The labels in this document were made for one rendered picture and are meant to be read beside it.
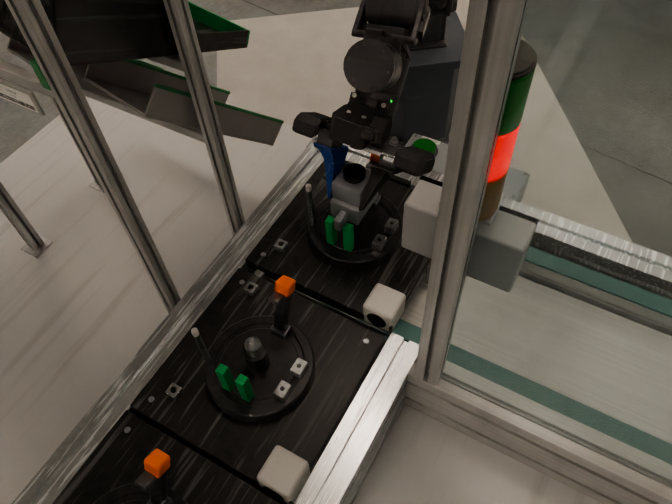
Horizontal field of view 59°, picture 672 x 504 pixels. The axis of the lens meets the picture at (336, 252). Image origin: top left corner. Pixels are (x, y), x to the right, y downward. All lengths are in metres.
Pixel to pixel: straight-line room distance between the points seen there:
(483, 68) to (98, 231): 0.85
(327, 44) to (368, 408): 0.92
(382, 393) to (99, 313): 0.49
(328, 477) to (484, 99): 0.49
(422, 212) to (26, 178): 0.90
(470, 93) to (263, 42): 1.09
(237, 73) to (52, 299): 0.63
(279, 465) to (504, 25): 0.52
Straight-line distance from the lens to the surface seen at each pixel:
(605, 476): 0.81
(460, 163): 0.47
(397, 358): 0.81
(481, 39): 0.40
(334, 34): 1.48
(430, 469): 0.85
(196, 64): 0.78
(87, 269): 1.10
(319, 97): 1.30
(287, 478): 0.72
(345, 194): 0.80
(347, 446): 0.76
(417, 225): 0.59
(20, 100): 0.73
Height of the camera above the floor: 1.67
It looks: 53 degrees down
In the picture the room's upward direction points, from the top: 4 degrees counter-clockwise
